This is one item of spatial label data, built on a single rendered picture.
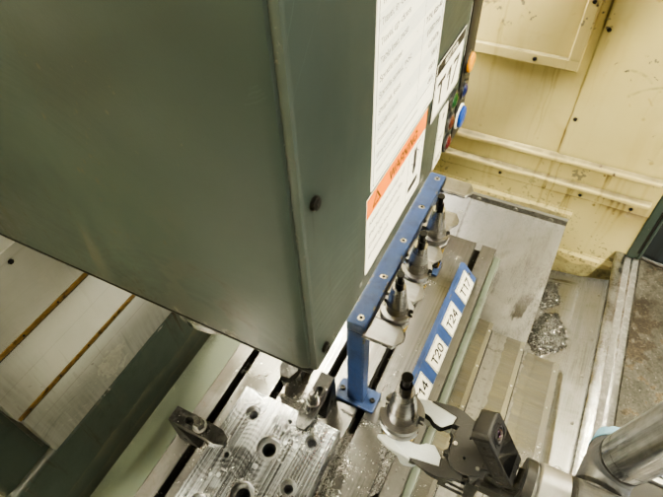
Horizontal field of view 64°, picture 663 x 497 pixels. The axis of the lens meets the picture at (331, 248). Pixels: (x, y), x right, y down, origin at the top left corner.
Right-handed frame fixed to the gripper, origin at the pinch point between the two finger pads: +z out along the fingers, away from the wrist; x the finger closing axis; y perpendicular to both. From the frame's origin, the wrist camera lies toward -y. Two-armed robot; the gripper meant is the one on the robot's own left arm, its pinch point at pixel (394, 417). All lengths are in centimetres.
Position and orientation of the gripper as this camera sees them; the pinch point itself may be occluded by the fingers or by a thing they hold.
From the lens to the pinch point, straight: 80.4
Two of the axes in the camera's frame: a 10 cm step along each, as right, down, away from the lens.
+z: -8.9, -3.3, 3.0
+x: 4.5, -6.8, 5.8
